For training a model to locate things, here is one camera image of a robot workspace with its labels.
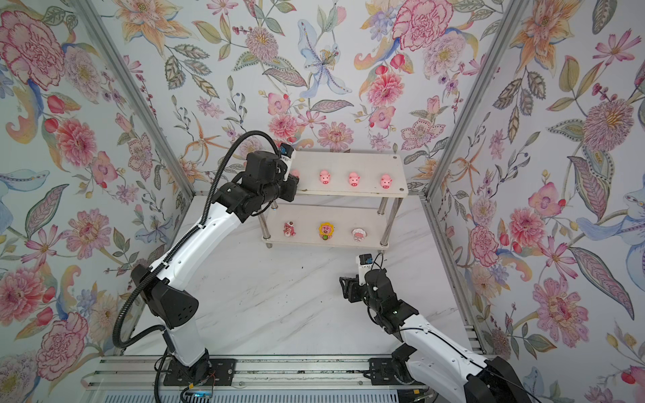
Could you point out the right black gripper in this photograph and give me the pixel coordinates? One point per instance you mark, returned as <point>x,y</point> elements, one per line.
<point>351,290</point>

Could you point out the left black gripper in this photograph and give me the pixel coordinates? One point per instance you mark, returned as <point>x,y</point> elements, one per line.
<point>291,187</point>

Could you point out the pink bear with strawberry hat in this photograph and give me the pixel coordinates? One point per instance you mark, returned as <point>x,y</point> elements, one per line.
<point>289,229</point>

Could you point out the pink bear yellow flower toy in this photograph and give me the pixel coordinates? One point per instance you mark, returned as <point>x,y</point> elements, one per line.
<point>326,231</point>

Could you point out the pink bear white bowl toy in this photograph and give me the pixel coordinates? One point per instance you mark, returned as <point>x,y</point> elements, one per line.
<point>359,235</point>

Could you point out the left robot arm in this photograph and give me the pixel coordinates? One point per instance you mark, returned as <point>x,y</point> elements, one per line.
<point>164,285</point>

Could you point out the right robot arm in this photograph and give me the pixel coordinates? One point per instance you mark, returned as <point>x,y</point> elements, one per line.
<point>426,355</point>

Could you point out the white two-tier shelf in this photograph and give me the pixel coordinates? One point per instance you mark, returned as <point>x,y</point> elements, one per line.
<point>377,222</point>

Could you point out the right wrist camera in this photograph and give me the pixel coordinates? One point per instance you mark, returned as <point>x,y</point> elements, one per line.
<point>365,264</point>

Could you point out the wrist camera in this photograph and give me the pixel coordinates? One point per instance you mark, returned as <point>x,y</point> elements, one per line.
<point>286,153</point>
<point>365,264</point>

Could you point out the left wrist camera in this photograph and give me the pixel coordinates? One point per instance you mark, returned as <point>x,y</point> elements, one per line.
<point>286,153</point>

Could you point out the left aluminium corner post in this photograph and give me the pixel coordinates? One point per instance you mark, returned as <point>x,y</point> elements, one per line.
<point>114,60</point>

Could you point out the aluminium corner post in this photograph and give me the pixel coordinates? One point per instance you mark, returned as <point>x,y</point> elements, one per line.
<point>508,24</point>
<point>114,60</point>

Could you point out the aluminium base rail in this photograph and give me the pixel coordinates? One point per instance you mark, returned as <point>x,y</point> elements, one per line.
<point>251,372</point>

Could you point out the right aluminium corner post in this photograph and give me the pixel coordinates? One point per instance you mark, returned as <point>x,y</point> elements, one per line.
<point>508,24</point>

